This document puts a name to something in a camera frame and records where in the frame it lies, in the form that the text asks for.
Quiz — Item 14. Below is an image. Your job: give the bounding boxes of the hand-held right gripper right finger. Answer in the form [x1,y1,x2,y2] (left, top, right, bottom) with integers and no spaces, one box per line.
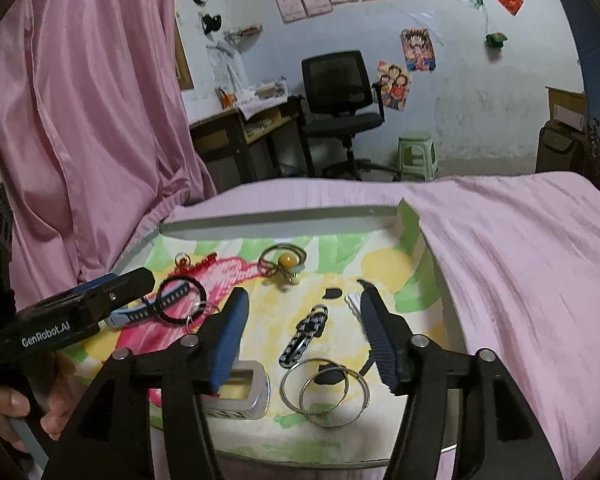
[356,279,563,480]

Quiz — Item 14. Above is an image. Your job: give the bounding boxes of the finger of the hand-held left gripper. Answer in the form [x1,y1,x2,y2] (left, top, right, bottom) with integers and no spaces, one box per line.
[70,267,156,322]

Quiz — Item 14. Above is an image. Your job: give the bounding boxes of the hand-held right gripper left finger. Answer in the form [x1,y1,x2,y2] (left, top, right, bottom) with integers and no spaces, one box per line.
[42,286,251,480]

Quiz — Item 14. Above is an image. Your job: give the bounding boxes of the black ring bracelet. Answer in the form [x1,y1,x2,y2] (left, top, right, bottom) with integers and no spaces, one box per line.
[157,275,221,333]

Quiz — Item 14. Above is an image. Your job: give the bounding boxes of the red knot charm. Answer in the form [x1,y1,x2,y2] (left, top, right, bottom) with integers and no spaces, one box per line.
[174,251,218,276]

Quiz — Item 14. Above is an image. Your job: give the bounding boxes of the braided cord key rings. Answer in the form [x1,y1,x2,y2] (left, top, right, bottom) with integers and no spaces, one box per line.
[278,304,371,428]

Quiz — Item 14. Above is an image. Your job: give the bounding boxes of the white shallow box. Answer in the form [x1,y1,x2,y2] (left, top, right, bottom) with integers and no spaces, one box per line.
[112,200,468,471]

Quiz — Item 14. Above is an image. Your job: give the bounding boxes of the brown cord yellow bead necklace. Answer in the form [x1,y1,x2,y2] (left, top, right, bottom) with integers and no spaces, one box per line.
[257,243,308,286]

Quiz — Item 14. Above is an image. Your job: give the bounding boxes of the person's left hand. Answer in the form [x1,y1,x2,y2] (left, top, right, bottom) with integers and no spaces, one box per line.
[0,350,88,453]

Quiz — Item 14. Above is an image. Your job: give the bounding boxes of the blue wristband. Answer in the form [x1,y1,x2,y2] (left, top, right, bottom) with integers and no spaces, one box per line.
[104,282,191,330]

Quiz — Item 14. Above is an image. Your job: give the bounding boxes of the silver rectangular device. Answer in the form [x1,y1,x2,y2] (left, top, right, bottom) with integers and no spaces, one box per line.
[200,360,271,421]

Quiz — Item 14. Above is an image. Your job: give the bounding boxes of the pink floral blanket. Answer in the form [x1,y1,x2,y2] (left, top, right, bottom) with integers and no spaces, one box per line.
[165,170,600,480]

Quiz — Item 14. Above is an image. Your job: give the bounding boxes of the dark wooden desk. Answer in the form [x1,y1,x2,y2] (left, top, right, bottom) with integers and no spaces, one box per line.
[189,95,316,193]

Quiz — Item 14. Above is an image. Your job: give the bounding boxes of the pink curtain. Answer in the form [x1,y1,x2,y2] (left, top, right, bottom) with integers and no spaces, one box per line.
[0,0,218,311]

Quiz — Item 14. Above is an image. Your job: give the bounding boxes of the green plastic stool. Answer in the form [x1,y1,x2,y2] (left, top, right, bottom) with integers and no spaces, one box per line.
[397,131,439,181]

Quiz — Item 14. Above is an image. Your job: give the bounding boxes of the black office chair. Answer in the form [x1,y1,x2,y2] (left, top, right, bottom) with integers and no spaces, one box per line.
[300,51,401,181]

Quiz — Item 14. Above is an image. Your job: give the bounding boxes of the cardboard box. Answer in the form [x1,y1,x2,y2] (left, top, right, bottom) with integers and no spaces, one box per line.
[545,86,587,133]

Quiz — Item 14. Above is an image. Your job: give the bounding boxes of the brown wall board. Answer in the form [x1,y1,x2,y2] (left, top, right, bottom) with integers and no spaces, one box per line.
[174,25,196,92]

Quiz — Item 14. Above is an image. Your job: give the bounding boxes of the white wall papers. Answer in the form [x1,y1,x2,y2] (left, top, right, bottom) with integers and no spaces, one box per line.
[205,42,249,92]

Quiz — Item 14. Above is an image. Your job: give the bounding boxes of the cartoon family wall poster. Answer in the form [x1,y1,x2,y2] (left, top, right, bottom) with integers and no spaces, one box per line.
[376,61,412,112]

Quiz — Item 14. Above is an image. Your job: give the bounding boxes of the small wall shelf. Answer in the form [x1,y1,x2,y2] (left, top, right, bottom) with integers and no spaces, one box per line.
[227,25,263,53]

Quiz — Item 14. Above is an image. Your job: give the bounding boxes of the anime wall poster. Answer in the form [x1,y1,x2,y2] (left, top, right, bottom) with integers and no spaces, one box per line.
[401,27,437,73]

